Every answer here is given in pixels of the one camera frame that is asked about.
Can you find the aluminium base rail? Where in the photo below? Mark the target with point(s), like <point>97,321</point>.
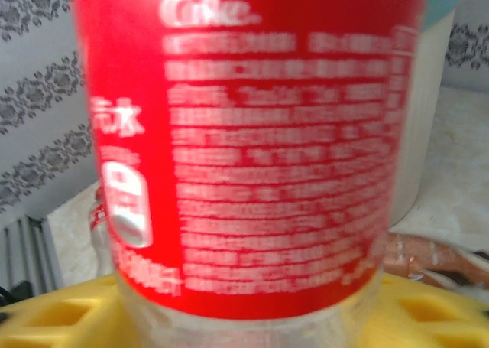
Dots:
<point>30,256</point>

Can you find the brown coffee drink bottle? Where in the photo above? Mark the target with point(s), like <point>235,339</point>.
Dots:
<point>431,256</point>

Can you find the beige trash bin blue liner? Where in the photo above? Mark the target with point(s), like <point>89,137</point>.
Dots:
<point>443,0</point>

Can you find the cream ribbed plastic bin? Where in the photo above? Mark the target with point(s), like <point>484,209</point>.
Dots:
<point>424,134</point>

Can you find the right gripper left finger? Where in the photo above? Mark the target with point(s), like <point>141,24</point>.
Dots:
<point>38,325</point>

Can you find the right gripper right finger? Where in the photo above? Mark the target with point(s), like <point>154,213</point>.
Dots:
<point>439,325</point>

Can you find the clear cola bottle red label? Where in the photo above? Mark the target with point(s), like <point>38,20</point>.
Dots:
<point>267,134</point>

